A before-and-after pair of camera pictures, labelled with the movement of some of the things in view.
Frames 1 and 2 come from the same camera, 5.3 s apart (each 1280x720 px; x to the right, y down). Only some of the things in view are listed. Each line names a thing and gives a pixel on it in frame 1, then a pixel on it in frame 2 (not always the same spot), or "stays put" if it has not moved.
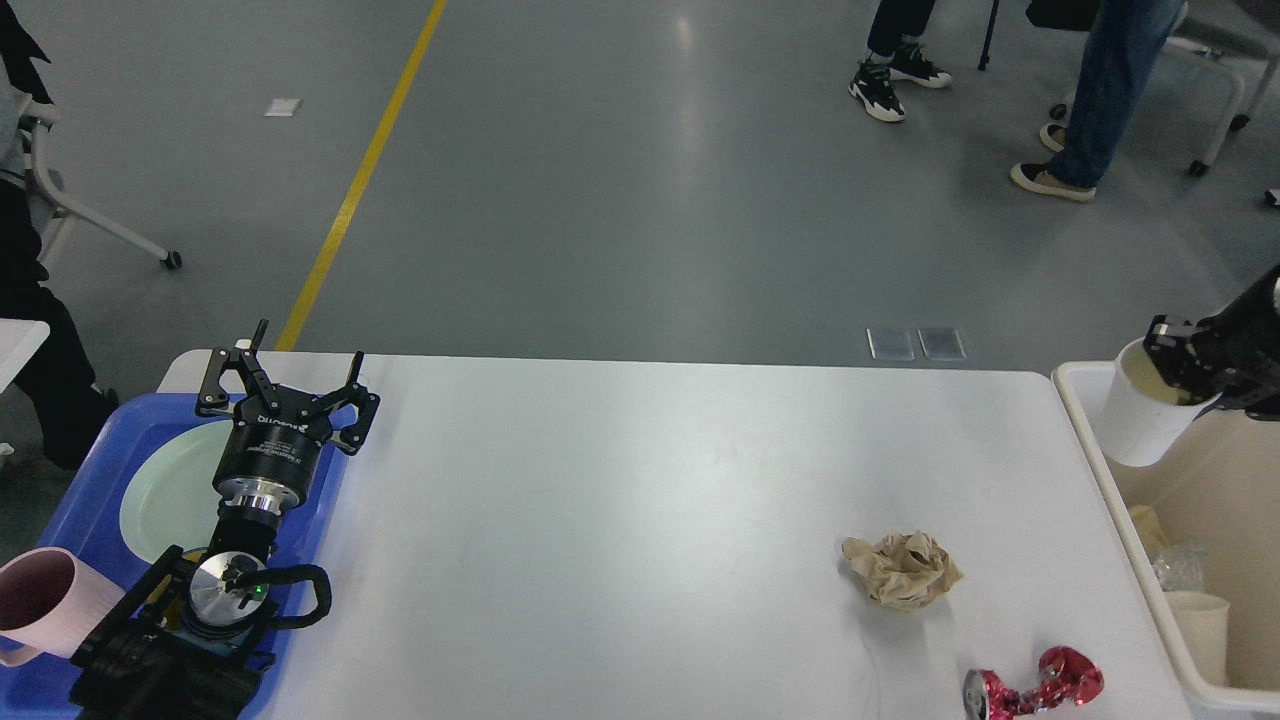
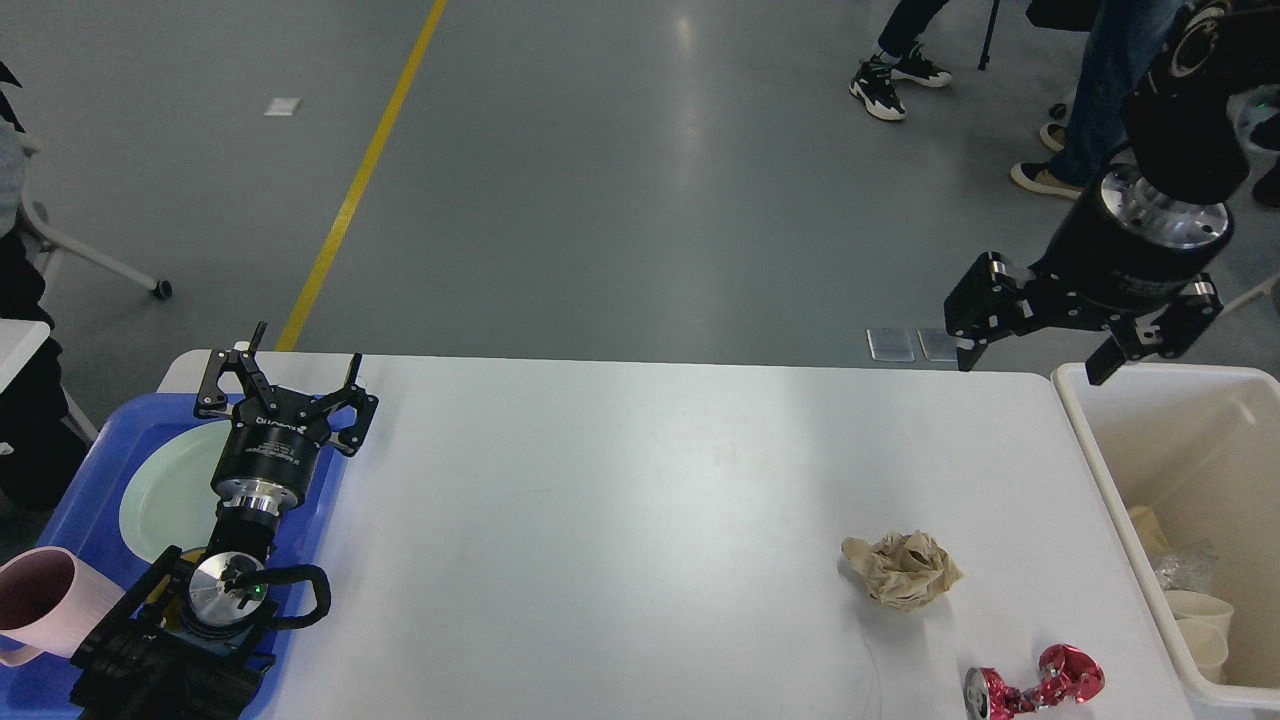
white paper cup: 1202,620 stays put
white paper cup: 1142,420 → 1206,646
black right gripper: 1243,364 → 1127,259
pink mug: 50,601 stays put
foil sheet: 1180,567 stays put
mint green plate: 168,499 stays put
